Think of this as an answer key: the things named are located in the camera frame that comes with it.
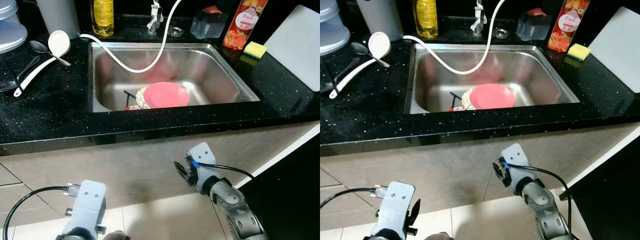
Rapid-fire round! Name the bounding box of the yellow dish soap bottle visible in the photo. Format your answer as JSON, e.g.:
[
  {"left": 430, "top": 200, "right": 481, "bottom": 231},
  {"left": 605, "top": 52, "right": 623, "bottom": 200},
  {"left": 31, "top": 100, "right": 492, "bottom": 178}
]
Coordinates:
[
  {"left": 412, "top": 0, "right": 440, "bottom": 40},
  {"left": 89, "top": 0, "right": 115, "bottom": 39}
]

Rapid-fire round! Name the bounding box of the stainless steel sink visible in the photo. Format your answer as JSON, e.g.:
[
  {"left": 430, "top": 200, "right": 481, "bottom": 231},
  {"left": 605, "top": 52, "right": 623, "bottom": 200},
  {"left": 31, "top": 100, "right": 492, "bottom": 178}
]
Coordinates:
[
  {"left": 87, "top": 41, "right": 261, "bottom": 114},
  {"left": 403, "top": 43, "right": 581, "bottom": 115}
]

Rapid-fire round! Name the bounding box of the white tiered food container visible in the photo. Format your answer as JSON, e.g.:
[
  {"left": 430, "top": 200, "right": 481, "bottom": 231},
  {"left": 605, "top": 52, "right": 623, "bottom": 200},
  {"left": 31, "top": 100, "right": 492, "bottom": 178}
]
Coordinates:
[
  {"left": 0, "top": 0, "right": 29, "bottom": 55},
  {"left": 320, "top": 0, "right": 351, "bottom": 56}
]

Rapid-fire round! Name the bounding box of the white cutting board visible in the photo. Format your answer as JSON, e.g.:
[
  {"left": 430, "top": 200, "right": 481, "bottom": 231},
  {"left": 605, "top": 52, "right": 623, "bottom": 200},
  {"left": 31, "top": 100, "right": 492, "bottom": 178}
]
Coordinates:
[
  {"left": 263, "top": 4, "right": 321, "bottom": 93},
  {"left": 587, "top": 6, "right": 640, "bottom": 95}
]

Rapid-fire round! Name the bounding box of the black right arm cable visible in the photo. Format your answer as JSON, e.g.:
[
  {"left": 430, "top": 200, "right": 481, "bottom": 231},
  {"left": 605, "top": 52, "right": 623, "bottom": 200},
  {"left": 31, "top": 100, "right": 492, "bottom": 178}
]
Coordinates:
[
  {"left": 190, "top": 160, "right": 256, "bottom": 181},
  {"left": 504, "top": 162, "right": 574, "bottom": 236}
]

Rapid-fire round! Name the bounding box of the clear plastic container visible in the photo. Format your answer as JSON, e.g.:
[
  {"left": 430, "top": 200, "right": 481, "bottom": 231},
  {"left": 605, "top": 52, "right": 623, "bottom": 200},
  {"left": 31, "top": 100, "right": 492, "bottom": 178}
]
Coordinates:
[
  {"left": 515, "top": 7, "right": 554, "bottom": 42},
  {"left": 189, "top": 5, "right": 230, "bottom": 40}
]

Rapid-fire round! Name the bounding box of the red peach label bottle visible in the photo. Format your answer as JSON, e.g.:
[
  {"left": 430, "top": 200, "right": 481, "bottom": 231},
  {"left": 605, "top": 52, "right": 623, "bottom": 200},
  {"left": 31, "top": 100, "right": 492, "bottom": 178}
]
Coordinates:
[
  {"left": 546, "top": 0, "right": 591, "bottom": 54},
  {"left": 222, "top": 0, "right": 270, "bottom": 51}
]

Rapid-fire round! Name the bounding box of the white plastic ladle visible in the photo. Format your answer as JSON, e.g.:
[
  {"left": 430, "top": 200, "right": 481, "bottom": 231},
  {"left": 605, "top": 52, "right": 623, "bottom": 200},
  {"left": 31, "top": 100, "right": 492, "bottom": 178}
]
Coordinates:
[
  {"left": 328, "top": 31, "right": 392, "bottom": 100},
  {"left": 13, "top": 29, "right": 72, "bottom": 99}
]

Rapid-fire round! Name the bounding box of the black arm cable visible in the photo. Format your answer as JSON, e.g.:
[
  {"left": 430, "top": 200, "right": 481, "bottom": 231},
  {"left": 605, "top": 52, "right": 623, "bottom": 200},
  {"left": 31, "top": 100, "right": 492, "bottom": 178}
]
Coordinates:
[
  {"left": 504, "top": 162, "right": 574, "bottom": 236},
  {"left": 2, "top": 183, "right": 81, "bottom": 240},
  {"left": 190, "top": 160, "right": 256, "bottom": 181},
  {"left": 320, "top": 185, "right": 389, "bottom": 211}
]

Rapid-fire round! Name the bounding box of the grey canister with red logo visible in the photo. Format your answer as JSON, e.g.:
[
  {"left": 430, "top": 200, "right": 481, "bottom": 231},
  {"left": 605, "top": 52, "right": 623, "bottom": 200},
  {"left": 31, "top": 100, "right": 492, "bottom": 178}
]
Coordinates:
[
  {"left": 355, "top": 0, "right": 405, "bottom": 42},
  {"left": 35, "top": 0, "right": 82, "bottom": 40}
]

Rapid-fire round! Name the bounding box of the pink rimmed patterned plate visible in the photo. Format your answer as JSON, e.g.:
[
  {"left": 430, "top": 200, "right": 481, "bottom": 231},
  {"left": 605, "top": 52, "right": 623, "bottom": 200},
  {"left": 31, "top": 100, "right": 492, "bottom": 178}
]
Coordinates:
[
  {"left": 135, "top": 81, "right": 191, "bottom": 110},
  {"left": 460, "top": 82, "right": 516, "bottom": 111}
]

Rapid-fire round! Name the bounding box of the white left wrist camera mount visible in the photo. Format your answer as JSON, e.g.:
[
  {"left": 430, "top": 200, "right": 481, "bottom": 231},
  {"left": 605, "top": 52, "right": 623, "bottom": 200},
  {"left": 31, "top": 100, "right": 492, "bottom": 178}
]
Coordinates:
[
  {"left": 62, "top": 179, "right": 108, "bottom": 236},
  {"left": 375, "top": 180, "right": 416, "bottom": 239}
]

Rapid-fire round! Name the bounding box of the dark cabinet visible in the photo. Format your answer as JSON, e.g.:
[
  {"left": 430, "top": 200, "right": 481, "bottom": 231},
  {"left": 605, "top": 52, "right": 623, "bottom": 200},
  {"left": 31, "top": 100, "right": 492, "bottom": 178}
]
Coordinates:
[
  {"left": 234, "top": 131, "right": 321, "bottom": 240},
  {"left": 559, "top": 146, "right": 640, "bottom": 240}
]

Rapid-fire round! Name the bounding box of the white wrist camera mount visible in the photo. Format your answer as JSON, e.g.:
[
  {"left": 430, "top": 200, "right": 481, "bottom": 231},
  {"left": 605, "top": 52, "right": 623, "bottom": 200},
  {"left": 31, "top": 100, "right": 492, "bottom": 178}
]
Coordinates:
[
  {"left": 500, "top": 143, "right": 534, "bottom": 196},
  {"left": 185, "top": 141, "right": 221, "bottom": 195},
  {"left": 62, "top": 179, "right": 108, "bottom": 236},
  {"left": 375, "top": 180, "right": 416, "bottom": 239}
]

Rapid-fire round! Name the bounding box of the white flexible hose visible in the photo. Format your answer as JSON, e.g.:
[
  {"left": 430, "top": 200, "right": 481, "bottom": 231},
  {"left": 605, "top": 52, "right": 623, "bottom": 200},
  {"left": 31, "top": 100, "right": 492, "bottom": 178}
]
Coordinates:
[
  {"left": 78, "top": 0, "right": 184, "bottom": 74},
  {"left": 402, "top": 0, "right": 506, "bottom": 75}
]

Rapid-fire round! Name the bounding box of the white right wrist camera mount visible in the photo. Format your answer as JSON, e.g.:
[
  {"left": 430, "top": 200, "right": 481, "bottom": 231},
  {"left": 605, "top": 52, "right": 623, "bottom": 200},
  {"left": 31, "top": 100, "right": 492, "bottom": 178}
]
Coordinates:
[
  {"left": 500, "top": 143, "right": 534, "bottom": 196},
  {"left": 185, "top": 141, "right": 221, "bottom": 195}
]

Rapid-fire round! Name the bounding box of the metal sink faucet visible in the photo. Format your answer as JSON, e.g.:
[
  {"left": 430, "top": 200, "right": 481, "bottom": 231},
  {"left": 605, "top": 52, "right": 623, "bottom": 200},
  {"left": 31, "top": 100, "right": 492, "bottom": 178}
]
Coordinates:
[
  {"left": 146, "top": 0, "right": 165, "bottom": 36},
  {"left": 469, "top": 0, "right": 489, "bottom": 37}
]

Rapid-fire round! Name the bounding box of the yellow green sponge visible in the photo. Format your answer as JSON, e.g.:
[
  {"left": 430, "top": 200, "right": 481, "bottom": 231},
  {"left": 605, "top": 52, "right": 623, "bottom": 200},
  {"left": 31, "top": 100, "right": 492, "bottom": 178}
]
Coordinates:
[
  {"left": 242, "top": 40, "right": 269, "bottom": 61},
  {"left": 566, "top": 43, "right": 592, "bottom": 63}
]

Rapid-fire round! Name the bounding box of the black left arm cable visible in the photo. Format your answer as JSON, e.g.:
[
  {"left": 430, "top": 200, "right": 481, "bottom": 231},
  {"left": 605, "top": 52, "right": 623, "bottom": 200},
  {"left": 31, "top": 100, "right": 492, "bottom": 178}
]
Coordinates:
[
  {"left": 2, "top": 183, "right": 81, "bottom": 240},
  {"left": 320, "top": 185, "right": 389, "bottom": 211}
]

